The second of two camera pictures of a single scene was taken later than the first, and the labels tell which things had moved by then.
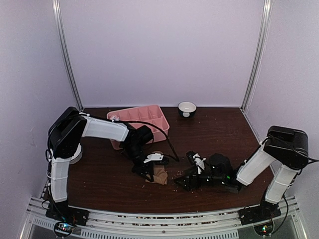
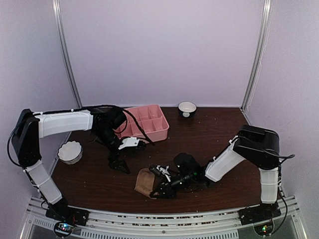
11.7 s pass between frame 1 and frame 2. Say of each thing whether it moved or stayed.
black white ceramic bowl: stayed
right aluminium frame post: stayed
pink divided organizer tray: stayed
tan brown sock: moved
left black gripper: moved
